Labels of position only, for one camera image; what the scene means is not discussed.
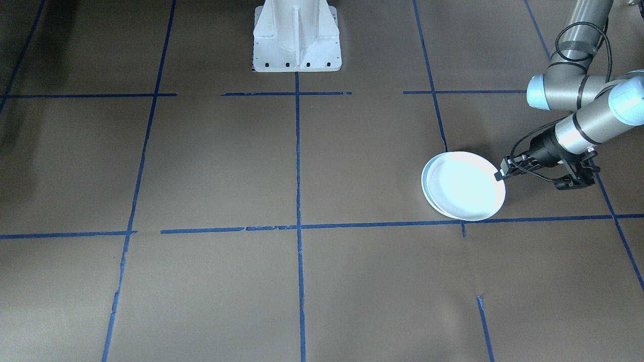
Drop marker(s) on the light blue ribbed plate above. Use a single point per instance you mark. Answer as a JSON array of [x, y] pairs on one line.
[[426, 181]]

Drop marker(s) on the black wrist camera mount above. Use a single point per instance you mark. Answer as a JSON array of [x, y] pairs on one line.
[[576, 176]]

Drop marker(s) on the white bolted mount base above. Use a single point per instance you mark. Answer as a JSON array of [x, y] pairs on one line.
[[297, 35]]

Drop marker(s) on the white ribbed plate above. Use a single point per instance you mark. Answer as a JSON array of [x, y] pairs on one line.
[[465, 187]]

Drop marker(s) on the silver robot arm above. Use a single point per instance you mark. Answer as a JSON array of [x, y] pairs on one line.
[[588, 120]]

